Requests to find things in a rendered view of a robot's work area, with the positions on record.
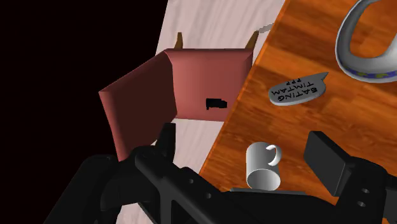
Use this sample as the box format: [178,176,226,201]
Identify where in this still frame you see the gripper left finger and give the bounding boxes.
[43,122,249,224]

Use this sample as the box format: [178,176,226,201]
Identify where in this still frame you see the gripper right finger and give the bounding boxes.
[303,130,397,224]

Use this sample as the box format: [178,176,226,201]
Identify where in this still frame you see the white mug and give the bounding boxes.
[246,141,282,192]

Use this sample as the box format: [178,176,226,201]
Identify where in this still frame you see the grey speech bubble sign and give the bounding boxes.
[268,71,330,106]

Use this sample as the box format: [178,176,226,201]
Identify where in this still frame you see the red upholstered chair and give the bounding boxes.
[98,32,260,162]

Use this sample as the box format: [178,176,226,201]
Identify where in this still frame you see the grey bowl with blue rim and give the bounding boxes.
[335,0,397,84]

